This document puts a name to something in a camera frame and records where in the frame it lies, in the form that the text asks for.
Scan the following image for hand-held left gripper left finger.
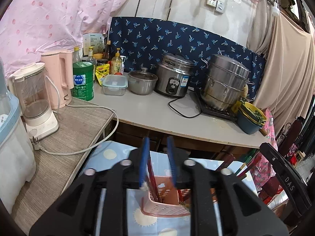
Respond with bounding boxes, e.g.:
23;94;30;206
29;137;151;236

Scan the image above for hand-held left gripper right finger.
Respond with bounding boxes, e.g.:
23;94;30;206
167;136;288;236

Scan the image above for pink plastic utensil basket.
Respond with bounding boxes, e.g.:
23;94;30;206
141;174;195;218

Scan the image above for blue dotted tablecloth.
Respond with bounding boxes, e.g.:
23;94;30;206
86;141;259;236

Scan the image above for pink pineapple print apron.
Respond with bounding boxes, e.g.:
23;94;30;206
251;108;278;190

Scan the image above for dark wooden chair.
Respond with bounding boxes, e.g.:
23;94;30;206
278;118;307;158

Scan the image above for black induction cooker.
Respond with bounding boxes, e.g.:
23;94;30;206
195;92;240;122

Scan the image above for blue basin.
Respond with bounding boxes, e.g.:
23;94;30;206
237;114;264;134

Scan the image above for small pot with glass lid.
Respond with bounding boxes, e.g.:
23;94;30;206
127;67;158;95

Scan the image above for glass food container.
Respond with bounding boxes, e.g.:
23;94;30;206
101;74;128;96

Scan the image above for yellow basin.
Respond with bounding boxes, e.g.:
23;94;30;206
237;101;267;126

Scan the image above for steel rice cooker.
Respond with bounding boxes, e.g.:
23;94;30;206
151;52;195;97

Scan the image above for steel steamer pot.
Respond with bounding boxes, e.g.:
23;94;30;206
200;54;250;111

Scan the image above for yellow packet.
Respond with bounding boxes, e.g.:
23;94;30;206
95;63;110;87

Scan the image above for green tin can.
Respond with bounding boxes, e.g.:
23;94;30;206
72;61;95;101

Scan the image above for yellow pump bottle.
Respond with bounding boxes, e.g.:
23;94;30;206
110;48;123;75

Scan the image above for dark sauce bottle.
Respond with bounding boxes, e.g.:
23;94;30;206
103;40;112;59

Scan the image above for clear glass bottle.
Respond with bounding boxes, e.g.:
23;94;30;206
86;47;96;65

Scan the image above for white blender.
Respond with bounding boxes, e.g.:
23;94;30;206
10;62;59;140

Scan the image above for pink electric kettle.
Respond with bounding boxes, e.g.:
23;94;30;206
41;50;74;110

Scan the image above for navy floral cloth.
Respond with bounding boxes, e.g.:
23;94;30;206
108;17;267;101

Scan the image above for white carton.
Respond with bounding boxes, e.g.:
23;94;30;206
82;33;104;57

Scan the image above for white storage box blue lid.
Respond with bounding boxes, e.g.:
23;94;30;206
0;56;37;214

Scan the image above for pink printed curtain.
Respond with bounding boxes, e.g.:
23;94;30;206
0;0;145;79

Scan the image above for white light bulb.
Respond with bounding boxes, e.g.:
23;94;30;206
272;0;281;17

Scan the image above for dark hanging clothes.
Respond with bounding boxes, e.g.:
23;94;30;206
281;0;315;35

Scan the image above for black power cord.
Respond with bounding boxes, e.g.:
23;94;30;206
168;96;202;118

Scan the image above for white power cord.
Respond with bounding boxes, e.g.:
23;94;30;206
32;79;119;156

